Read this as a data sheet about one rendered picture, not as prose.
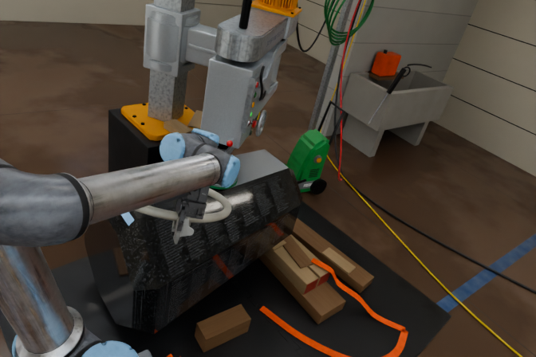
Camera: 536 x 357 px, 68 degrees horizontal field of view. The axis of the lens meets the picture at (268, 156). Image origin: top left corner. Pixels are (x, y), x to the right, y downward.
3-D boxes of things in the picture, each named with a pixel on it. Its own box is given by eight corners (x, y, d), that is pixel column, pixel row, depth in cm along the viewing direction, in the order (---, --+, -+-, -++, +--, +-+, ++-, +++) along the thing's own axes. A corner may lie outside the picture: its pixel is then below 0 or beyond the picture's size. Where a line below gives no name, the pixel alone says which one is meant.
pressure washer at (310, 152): (305, 174, 413) (328, 97, 370) (324, 194, 388) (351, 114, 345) (277, 178, 396) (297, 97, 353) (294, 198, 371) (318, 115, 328)
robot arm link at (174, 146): (193, 142, 108) (216, 142, 119) (160, 127, 112) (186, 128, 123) (183, 174, 110) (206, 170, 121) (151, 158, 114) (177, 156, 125)
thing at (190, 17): (134, 60, 273) (135, -2, 252) (178, 57, 296) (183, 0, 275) (159, 79, 253) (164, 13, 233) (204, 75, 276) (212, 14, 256)
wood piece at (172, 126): (163, 128, 276) (164, 121, 273) (174, 124, 283) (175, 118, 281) (182, 140, 267) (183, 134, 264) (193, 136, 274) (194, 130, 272)
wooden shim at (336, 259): (321, 253, 301) (321, 252, 300) (329, 248, 308) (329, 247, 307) (348, 274, 288) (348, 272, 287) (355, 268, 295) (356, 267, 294)
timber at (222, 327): (203, 353, 223) (206, 339, 217) (194, 335, 230) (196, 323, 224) (247, 331, 240) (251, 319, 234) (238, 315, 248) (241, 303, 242)
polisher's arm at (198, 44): (134, 53, 257) (135, 13, 245) (159, 43, 287) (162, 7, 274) (241, 84, 248) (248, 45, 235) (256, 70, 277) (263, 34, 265)
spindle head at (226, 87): (221, 117, 235) (233, 42, 213) (256, 127, 233) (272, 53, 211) (197, 142, 204) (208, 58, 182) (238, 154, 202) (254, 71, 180)
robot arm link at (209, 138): (185, 126, 123) (202, 127, 133) (175, 163, 125) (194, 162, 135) (210, 135, 120) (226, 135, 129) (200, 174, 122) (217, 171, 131)
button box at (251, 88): (244, 125, 201) (254, 72, 187) (249, 127, 201) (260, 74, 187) (239, 131, 195) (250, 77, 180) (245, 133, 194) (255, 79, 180)
